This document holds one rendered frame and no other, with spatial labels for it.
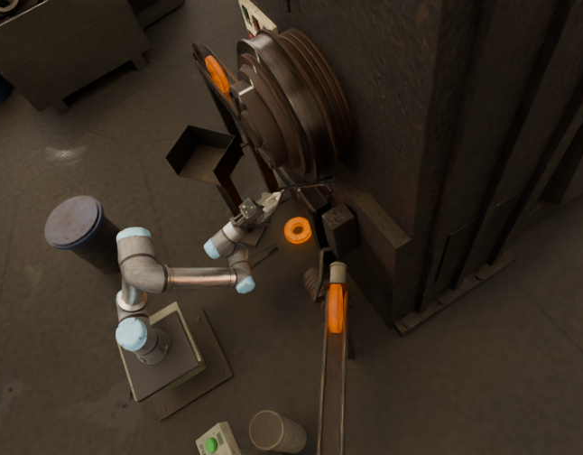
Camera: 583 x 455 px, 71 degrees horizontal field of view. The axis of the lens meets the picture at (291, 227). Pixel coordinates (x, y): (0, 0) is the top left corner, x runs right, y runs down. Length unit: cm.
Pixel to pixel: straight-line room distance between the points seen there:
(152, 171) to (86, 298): 93
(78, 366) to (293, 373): 117
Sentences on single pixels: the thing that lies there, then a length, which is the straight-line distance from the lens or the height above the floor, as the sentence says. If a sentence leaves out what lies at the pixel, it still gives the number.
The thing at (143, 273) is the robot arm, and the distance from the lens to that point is 144.
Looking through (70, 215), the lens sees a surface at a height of 43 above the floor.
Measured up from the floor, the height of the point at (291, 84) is 130.
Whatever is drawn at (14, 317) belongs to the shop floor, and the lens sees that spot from 296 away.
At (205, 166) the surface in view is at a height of 60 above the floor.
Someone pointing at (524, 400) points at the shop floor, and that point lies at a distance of 212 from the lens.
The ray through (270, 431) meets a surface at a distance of 153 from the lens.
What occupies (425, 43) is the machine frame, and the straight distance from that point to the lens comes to 79.
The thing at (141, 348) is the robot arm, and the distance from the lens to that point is 182.
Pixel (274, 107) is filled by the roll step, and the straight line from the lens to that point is 114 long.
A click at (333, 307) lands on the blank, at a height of 78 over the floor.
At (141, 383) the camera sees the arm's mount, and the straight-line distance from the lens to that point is 197.
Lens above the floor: 201
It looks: 58 degrees down
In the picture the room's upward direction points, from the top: 21 degrees counter-clockwise
